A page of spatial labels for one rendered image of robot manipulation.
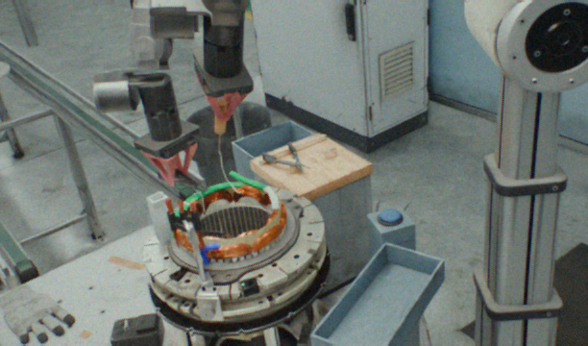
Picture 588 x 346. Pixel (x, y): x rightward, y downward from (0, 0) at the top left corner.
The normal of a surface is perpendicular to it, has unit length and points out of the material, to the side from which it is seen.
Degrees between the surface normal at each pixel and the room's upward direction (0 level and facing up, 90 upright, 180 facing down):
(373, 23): 90
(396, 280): 0
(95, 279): 0
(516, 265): 90
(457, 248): 0
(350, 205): 90
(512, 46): 90
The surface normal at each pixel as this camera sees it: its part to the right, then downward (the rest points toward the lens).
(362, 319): -0.11, -0.86
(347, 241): 0.54, 0.36
